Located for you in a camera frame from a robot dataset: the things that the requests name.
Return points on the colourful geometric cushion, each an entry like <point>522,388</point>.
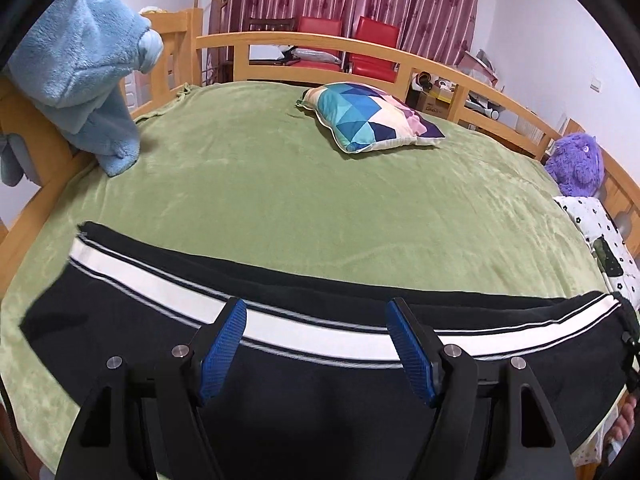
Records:
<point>365,117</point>

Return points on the dark wooden chair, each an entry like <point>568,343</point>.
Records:
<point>270,25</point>

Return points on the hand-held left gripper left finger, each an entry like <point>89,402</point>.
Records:
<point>225,350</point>

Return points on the black pants with white waistband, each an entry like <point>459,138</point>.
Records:
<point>310,395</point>

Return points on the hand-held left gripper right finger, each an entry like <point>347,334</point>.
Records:
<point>410,350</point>

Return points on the cardboard box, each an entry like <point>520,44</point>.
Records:
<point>435,106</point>

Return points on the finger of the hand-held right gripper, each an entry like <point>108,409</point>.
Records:
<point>631,345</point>

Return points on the wooden bed frame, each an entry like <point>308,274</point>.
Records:
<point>170,60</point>

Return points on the light blue plush robe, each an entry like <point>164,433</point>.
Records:
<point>75,70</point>

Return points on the floral bed sheet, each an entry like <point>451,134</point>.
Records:
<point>592,447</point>

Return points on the purple plush toy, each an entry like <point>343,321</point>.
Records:
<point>575,162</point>

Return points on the person's right hand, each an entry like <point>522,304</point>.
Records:
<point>625,420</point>

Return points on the wooden coat stand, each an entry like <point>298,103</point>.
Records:
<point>220,35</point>

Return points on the green fleece blanket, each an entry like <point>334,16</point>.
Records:
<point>300,195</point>

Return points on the white floral pillow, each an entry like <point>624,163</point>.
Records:
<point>595,225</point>

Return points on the cardboard boxes clutter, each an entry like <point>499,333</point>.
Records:
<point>480,65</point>

